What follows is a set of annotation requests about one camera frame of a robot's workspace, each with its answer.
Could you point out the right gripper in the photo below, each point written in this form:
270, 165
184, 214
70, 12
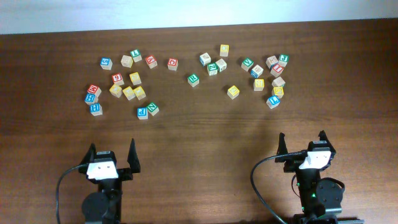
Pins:
293, 162

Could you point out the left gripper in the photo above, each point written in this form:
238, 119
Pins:
126, 174

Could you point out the yellow S letter block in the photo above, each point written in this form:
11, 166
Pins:
259, 84
135, 78

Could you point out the green R letter block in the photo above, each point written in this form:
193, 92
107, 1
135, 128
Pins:
193, 80

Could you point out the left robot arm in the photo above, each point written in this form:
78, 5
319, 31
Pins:
104, 205

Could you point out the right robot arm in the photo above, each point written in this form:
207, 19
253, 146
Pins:
320, 197

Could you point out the blue L letter block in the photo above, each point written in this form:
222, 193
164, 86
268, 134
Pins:
273, 102

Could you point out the blue H letter block lower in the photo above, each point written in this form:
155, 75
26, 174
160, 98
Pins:
96, 109

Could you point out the blue h letter block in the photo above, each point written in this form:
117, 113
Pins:
91, 99
96, 109

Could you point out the yellow E letter block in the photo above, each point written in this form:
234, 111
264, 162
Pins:
278, 91

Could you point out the blue P letter block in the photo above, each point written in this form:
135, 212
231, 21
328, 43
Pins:
142, 113

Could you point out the blue H letter block upper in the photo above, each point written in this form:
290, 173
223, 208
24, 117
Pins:
91, 99

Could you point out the plain wooden block right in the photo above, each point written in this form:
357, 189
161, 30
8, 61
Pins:
278, 82

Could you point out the plain wooden block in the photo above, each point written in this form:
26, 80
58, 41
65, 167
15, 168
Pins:
127, 61
278, 82

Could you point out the green N letter block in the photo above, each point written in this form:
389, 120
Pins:
152, 108

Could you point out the yellow block far left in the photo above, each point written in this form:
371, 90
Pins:
116, 90

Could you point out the yellow block middle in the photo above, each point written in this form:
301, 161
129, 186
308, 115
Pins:
129, 93

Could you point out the red M letter block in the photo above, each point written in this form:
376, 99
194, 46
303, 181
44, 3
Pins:
95, 90

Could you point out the red I letter block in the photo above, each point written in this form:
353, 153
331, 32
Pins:
276, 70

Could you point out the red 6 number block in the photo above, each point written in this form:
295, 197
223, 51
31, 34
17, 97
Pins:
117, 79

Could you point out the green J letter block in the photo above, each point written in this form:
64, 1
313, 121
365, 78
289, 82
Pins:
283, 60

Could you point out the yellow block centre right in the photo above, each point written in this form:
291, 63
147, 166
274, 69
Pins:
233, 92

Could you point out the wooden K letter block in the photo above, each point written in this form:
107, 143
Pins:
271, 61

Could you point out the blue S letter block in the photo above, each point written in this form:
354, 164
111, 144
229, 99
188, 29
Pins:
106, 63

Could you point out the green V letter block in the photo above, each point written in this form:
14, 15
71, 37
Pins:
247, 64

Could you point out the red A letter block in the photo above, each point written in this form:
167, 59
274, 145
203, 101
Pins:
151, 61

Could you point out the green L letter block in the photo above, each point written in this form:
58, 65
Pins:
136, 55

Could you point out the wooden block beside Z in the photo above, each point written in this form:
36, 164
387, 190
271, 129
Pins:
221, 64

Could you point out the red Q letter block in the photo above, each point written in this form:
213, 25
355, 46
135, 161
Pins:
172, 64

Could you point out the green Z letter block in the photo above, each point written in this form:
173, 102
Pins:
212, 69

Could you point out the yellow block top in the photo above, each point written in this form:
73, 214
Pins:
224, 50

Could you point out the blue-sided Q wooden block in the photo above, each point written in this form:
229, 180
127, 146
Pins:
205, 59

